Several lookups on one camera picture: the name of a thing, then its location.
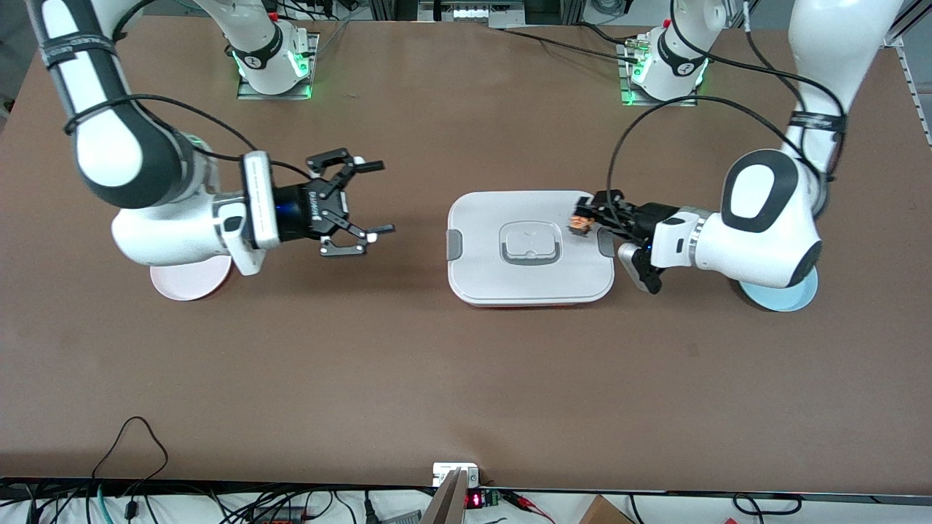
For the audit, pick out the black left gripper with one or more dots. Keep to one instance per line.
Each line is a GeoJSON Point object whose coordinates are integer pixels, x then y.
{"type": "Point", "coordinates": [639, 219]}

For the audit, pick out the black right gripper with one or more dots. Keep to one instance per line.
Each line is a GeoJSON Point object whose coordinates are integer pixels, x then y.
{"type": "Point", "coordinates": [297, 212]}

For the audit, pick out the orange push-button switch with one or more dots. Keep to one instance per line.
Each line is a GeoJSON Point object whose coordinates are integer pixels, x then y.
{"type": "Point", "coordinates": [581, 224]}

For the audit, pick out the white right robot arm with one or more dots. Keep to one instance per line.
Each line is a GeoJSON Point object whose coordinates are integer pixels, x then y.
{"type": "Point", "coordinates": [145, 189]}

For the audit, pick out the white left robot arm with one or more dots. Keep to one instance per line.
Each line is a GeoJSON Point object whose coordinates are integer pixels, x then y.
{"type": "Point", "coordinates": [764, 218]}

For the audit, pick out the white lidded storage box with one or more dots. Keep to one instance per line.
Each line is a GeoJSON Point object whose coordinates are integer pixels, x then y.
{"type": "Point", "coordinates": [531, 276]}

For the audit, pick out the brown cardboard box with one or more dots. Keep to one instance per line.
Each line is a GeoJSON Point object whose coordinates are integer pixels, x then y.
{"type": "Point", "coordinates": [604, 513]}

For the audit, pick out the pink round plate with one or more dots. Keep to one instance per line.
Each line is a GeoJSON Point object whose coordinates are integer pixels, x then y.
{"type": "Point", "coordinates": [186, 285]}

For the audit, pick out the light blue round plate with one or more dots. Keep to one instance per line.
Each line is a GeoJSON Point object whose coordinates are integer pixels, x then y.
{"type": "Point", "coordinates": [779, 298]}

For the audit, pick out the small white device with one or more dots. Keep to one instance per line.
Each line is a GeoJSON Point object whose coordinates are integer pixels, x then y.
{"type": "Point", "coordinates": [448, 471]}

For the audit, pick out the red digit display module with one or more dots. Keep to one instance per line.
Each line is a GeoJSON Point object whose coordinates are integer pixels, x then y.
{"type": "Point", "coordinates": [477, 500]}

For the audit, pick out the grey aluminium profile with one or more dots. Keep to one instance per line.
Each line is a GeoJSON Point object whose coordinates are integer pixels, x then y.
{"type": "Point", "coordinates": [445, 502]}

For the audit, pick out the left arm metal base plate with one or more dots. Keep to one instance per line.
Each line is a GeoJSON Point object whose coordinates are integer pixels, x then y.
{"type": "Point", "coordinates": [628, 80]}

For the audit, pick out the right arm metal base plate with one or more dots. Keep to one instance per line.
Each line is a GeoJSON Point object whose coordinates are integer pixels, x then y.
{"type": "Point", "coordinates": [306, 65]}

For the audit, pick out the aluminium frame rail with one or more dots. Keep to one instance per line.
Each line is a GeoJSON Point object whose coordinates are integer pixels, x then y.
{"type": "Point", "coordinates": [914, 87]}

